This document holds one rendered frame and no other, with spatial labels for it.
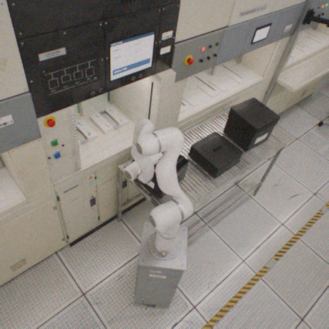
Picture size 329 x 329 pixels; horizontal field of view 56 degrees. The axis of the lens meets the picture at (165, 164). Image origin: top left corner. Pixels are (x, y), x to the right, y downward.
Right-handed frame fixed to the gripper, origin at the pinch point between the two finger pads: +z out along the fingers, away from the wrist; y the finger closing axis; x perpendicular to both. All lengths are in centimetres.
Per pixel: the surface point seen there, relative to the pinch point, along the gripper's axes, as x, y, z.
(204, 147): -19.6, 10.5, 39.0
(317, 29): -16, -6, 313
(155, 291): -72, 44, -48
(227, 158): -20, 29, 42
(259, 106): -4, 22, 96
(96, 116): -16, -64, 2
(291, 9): 49, -1, 153
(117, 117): -16, -53, 13
